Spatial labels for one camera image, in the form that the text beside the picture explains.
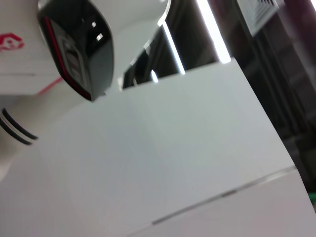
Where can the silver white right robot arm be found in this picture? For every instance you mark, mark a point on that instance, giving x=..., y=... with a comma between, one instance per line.
x=10, y=148

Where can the ceiling light strip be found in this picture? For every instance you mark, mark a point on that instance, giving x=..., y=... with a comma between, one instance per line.
x=213, y=32
x=174, y=49
x=154, y=76

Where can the white ceiling air vent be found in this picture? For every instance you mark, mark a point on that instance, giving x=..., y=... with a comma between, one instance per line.
x=261, y=12

